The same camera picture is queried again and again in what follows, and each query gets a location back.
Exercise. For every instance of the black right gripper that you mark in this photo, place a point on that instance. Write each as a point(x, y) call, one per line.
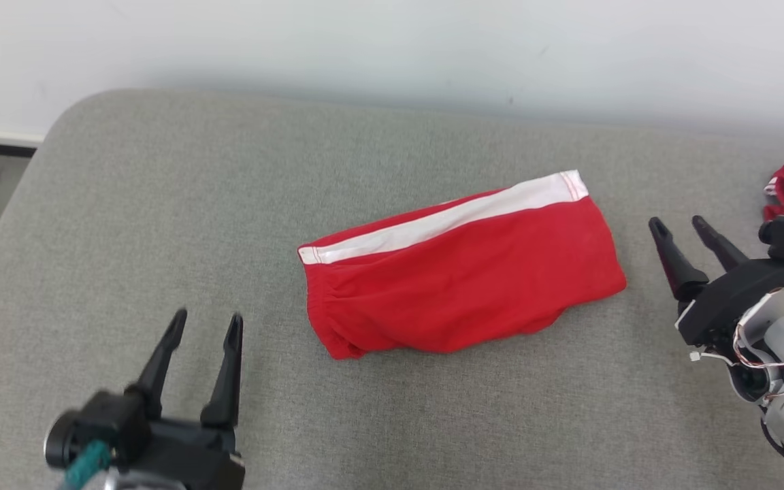
point(725, 303)

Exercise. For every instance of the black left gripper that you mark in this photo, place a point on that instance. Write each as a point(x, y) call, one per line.
point(188, 452)

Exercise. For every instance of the red shorts with white stripe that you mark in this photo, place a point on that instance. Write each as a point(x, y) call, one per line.
point(474, 279)

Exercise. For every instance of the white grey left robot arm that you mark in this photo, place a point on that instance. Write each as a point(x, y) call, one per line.
point(140, 482)

